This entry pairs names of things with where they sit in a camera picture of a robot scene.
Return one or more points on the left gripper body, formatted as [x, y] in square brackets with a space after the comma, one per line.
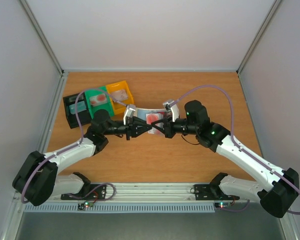
[129, 127]

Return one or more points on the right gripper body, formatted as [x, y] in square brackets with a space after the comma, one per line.
[169, 127]

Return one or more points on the beige card holder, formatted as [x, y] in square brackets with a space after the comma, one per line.
[141, 112]

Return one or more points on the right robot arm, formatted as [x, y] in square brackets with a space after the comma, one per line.
[273, 187]

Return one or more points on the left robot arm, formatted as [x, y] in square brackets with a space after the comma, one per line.
[38, 179]

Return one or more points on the card in yellow bin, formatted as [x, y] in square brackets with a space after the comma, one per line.
[120, 95]

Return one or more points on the red card in green bin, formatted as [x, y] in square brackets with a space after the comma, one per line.
[97, 100]

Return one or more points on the teal card in black bin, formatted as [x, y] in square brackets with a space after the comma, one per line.
[76, 108]

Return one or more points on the yellow plastic bin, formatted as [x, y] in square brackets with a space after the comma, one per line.
[117, 107]

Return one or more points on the green plastic bin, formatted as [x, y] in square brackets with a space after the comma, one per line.
[92, 110]

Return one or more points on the black plastic bin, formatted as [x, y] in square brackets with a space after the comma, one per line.
[84, 117]

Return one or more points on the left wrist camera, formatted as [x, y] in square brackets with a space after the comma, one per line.
[128, 113]

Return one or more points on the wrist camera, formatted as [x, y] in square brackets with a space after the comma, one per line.
[172, 109]
[128, 113]

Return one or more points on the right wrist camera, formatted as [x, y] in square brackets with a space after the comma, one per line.
[172, 109]

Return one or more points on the aluminium front rail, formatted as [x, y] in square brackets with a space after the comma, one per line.
[153, 192]

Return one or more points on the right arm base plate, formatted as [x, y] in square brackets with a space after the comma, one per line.
[204, 192]

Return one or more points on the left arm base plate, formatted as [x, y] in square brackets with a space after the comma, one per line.
[95, 191]

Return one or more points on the grey slotted cable duct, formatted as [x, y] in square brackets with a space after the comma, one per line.
[122, 208]

